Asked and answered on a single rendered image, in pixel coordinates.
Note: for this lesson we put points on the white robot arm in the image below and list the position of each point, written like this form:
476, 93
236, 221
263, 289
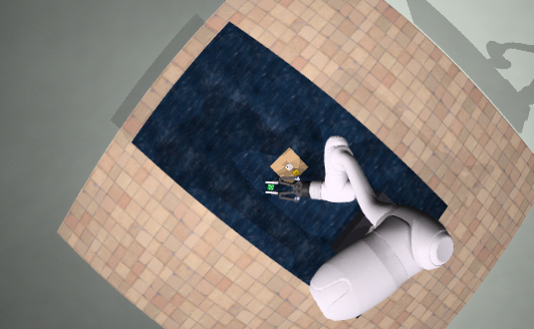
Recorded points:
373, 267

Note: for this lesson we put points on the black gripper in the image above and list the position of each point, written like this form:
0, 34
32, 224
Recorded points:
300, 188

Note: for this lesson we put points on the peach square mat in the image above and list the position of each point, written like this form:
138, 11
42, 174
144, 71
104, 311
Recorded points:
288, 157

